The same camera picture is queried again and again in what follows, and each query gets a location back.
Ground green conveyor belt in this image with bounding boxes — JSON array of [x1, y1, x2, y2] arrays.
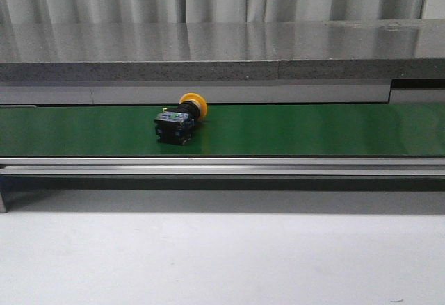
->
[[1, 103, 444, 157]]

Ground aluminium conveyor frame rail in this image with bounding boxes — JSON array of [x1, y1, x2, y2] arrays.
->
[[1, 157, 444, 215]]

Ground grey cabinet panels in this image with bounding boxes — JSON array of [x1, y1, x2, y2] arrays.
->
[[1, 79, 444, 105]]

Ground grey stone countertop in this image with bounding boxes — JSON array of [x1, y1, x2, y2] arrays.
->
[[1, 19, 444, 82]]

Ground yellow mushroom push button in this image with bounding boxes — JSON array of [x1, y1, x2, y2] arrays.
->
[[154, 92, 208, 145]]

